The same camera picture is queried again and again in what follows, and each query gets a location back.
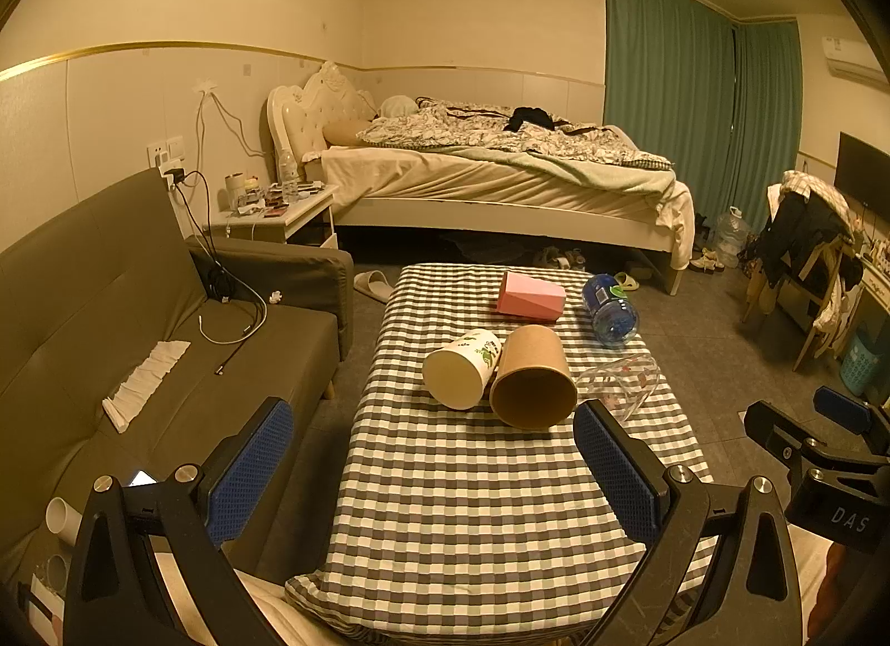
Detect large clear water jug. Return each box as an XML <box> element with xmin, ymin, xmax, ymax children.
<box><xmin>714</xmin><ymin>206</ymin><xmax>750</xmax><ymax>268</ymax></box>

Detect green curtain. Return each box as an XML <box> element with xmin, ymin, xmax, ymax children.
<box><xmin>605</xmin><ymin>0</ymin><xmax>803</xmax><ymax>229</ymax></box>

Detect white cup on sofa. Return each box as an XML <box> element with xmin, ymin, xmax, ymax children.
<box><xmin>45</xmin><ymin>497</ymin><xmax>81</xmax><ymax>546</ymax></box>

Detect black garment on bed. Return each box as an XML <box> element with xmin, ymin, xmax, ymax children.
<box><xmin>504</xmin><ymin>107</ymin><xmax>557</xmax><ymax>132</ymax></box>

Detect checkered tablecloth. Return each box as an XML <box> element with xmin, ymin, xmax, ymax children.
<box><xmin>283</xmin><ymin>262</ymin><xmax>718</xmax><ymax>640</ymax></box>

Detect brown paper cup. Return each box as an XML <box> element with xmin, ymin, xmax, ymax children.
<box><xmin>489</xmin><ymin>325</ymin><xmax>578</xmax><ymax>431</ymax></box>

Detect white air conditioner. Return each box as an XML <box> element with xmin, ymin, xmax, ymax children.
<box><xmin>822</xmin><ymin>36</ymin><xmax>888</xmax><ymax>89</ymax></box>

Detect green slipper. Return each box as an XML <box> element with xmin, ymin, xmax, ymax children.
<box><xmin>615</xmin><ymin>271</ymin><xmax>640</xmax><ymax>292</ymax></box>

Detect white bedside table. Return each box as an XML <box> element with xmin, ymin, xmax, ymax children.
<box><xmin>210</xmin><ymin>184</ymin><xmax>338</xmax><ymax>249</ymax></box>

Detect grey sofa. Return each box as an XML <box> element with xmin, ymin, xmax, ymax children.
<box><xmin>0</xmin><ymin>167</ymin><xmax>355</xmax><ymax>592</ymax></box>

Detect pink tissue box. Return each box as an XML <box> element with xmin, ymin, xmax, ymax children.
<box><xmin>496</xmin><ymin>271</ymin><xmax>566</xmax><ymax>322</ymax></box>

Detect lit smartphone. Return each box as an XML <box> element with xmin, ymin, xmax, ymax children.
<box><xmin>130</xmin><ymin>470</ymin><xmax>157</xmax><ymax>488</ymax></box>

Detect sneakers under bed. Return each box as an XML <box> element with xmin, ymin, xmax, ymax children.
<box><xmin>534</xmin><ymin>246</ymin><xmax>587</xmax><ymax>271</ymax></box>

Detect wooden chair with clothes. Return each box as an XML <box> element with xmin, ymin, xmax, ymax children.
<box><xmin>745</xmin><ymin>170</ymin><xmax>862</xmax><ymax>360</ymax></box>

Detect white tissue on sofa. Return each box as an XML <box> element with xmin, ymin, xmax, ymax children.
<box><xmin>102</xmin><ymin>340</ymin><xmax>190</xmax><ymax>434</ymax></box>

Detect white slipper by sofa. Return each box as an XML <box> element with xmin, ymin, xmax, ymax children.
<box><xmin>353</xmin><ymin>270</ymin><xmax>394</xmax><ymax>304</ymax></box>

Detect black charger cable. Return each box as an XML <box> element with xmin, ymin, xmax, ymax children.
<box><xmin>166</xmin><ymin>166</ymin><xmax>270</xmax><ymax>377</ymax></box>

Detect black television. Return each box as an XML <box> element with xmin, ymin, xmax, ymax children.
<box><xmin>834</xmin><ymin>132</ymin><xmax>890</xmax><ymax>220</ymax></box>

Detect blue plastic water bottle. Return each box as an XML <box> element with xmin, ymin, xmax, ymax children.
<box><xmin>582</xmin><ymin>274</ymin><xmax>640</xmax><ymax>346</ymax></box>

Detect white bed frame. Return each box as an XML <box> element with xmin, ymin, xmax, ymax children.
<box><xmin>267</xmin><ymin>62</ymin><xmax>694</xmax><ymax>295</ymax></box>

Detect blue laundry basket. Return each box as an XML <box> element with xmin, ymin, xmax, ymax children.
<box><xmin>840</xmin><ymin>333</ymin><xmax>881</xmax><ymax>396</ymax></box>

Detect white printed paper cup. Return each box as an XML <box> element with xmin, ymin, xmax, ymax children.
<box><xmin>422</xmin><ymin>329</ymin><xmax>502</xmax><ymax>411</ymax></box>

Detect patterned duvet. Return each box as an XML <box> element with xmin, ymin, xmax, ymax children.
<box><xmin>356</xmin><ymin>96</ymin><xmax>673</xmax><ymax>170</ymax></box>

